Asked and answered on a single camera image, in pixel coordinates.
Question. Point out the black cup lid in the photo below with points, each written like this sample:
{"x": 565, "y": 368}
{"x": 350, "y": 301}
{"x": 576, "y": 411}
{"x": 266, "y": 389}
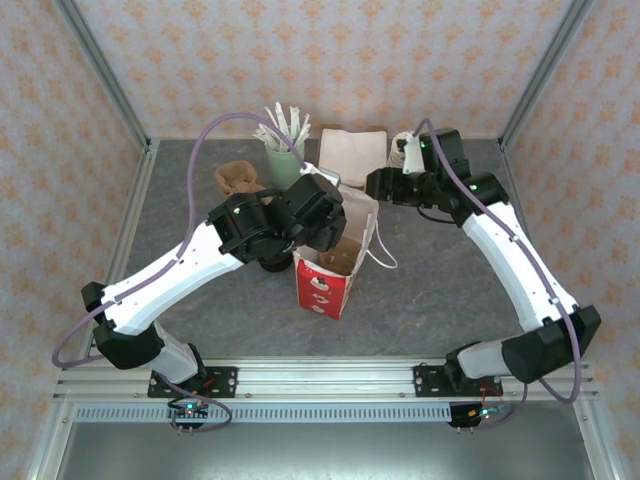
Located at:
{"x": 277, "y": 265}

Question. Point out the brown cardboard napkin tray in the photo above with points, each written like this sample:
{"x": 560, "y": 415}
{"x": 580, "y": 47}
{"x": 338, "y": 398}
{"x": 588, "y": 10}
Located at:
{"x": 350, "y": 127}

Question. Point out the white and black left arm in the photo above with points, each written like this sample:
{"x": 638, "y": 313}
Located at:
{"x": 160, "y": 280}

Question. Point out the red and white paper bag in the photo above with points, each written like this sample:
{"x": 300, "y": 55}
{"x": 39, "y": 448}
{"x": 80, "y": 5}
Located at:
{"x": 320, "y": 295}

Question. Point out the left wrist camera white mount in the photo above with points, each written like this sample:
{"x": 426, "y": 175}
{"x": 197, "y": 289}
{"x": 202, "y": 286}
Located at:
{"x": 325, "y": 175}

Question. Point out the stack of white napkins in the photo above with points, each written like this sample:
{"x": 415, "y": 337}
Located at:
{"x": 355, "y": 155}

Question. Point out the small controller circuit board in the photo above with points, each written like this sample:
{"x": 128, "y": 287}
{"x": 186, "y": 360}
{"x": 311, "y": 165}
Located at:
{"x": 487, "y": 412}
{"x": 189, "y": 409}

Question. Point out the white paper-wrapped straw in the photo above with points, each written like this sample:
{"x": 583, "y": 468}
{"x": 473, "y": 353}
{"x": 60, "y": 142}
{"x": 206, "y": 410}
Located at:
{"x": 270, "y": 120}
{"x": 305, "y": 127}
{"x": 296, "y": 122}
{"x": 265, "y": 136}
{"x": 279, "y": 117}

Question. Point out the stack of paper cups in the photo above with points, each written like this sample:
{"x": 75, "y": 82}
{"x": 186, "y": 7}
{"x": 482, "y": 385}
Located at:
{"x": 397, "y": 150}

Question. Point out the grey metal base sheet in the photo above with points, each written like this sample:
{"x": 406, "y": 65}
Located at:
{"x": 320, "y": 450}

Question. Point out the green straw holder cup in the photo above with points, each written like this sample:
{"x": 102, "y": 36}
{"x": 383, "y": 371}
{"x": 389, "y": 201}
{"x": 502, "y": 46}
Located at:
{"x": 280, "y": 167}

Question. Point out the aluminium frame post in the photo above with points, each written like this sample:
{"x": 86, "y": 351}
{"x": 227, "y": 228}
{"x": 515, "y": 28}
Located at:
{"x": 100, "y": 65}
{"x": 547, "y": 65}

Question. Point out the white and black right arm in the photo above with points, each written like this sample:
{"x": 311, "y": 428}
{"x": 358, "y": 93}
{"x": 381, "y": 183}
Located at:
{"x": 520, "y": 270}

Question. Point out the aluminium base rail extrusion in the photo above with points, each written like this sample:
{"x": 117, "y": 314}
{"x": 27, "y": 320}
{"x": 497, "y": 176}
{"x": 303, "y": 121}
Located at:
{"x": 325, "y": 375}

